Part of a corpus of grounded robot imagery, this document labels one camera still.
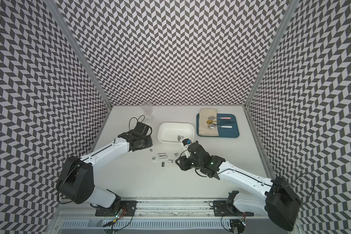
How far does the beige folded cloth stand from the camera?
1.03 m

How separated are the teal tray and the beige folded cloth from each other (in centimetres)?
1

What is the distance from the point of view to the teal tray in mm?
1029
